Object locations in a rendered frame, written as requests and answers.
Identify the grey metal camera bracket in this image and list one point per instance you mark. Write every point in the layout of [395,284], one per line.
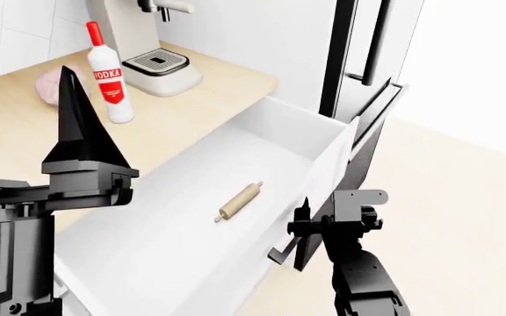
[358,200]

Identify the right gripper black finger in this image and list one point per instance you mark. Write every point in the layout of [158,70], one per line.
[302,210]
[371,219]

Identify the wooden rolling pin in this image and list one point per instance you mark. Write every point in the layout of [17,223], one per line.
[238,202]

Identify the pink lump of meat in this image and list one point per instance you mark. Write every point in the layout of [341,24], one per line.
[47,86]

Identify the white drawer with dark front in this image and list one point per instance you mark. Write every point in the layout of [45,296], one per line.
[191,237]

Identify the cream coffee machine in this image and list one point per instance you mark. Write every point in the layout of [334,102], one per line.
[147,52]

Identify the white red vodka bottle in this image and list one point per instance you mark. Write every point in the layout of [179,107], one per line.
[110,82]

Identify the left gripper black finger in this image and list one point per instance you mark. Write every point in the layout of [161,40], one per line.
[70,125]
[101,145]

